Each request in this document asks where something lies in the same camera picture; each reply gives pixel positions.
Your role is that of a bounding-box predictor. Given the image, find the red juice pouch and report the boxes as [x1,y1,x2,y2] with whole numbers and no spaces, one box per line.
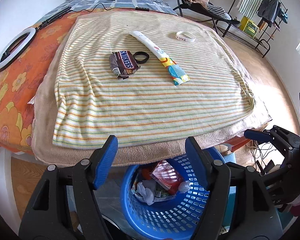
[149,160,184,195]

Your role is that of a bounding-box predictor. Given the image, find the orange plastic cap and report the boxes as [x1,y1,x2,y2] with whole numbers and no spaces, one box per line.
[141,168,152,180]

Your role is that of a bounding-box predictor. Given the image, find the large white tissue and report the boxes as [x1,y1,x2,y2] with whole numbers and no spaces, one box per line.
[134,179,157,205]

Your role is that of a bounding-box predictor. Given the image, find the colourful long snack packet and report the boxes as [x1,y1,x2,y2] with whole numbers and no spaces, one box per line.
[129,31,190,86]

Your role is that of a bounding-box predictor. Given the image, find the snickers bar wrapper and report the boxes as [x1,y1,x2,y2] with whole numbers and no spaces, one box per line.
[109,50,141,79]

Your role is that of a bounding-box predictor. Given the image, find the black hair tie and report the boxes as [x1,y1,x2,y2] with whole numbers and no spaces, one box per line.
[133,51,150,65]

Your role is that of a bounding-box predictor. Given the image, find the white silicone wristband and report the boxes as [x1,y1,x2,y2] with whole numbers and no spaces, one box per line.
[175,31,196,43]

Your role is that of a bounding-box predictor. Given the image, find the small white tissue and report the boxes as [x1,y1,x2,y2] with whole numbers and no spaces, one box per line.
[178,180,191,193]

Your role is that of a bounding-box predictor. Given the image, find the green white milk carton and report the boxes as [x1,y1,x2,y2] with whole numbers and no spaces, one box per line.
[130,171,175,204]

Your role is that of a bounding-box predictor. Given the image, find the striped yellow towel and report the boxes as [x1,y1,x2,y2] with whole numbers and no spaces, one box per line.
[52,10,256,150]

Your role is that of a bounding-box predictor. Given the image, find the blue plastic laundry basket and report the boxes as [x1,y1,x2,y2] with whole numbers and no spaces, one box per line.
[120,146,231,240]

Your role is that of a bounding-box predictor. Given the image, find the beige fleece blanket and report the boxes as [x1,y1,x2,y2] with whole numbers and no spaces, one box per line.
[31,10,273,169]

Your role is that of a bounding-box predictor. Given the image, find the black clothes rack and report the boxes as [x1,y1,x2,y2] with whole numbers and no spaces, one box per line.
[217,0,288,57]

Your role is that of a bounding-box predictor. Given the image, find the yellow green box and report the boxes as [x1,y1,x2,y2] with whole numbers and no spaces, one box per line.
[239,16,259,38]

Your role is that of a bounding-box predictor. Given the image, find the orange floral bedsheet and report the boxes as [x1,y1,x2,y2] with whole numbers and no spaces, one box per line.
[0,10,87,154]

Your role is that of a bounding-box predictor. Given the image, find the dark hanging jacket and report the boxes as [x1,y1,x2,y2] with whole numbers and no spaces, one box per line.
[257,0,288,28]

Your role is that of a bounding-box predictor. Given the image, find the clothes on chair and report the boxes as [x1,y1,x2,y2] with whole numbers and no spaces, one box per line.
[187,0,232,21]

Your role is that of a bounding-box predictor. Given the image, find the black folding chair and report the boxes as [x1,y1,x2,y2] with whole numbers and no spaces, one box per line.
[173,0,241,37]

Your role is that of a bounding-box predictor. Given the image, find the blue plaid mattress cover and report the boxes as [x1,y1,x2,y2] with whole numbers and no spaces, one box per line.
[45,0,176,17]

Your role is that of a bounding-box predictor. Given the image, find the floor cables and charger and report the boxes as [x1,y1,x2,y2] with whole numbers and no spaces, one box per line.
[250,139,283,176]

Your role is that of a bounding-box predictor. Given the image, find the white ring light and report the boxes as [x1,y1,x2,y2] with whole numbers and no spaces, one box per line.
[0,27,37,72]

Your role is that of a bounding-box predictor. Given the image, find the black cable with remote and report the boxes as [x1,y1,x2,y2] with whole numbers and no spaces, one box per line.
[72,2,151,13]

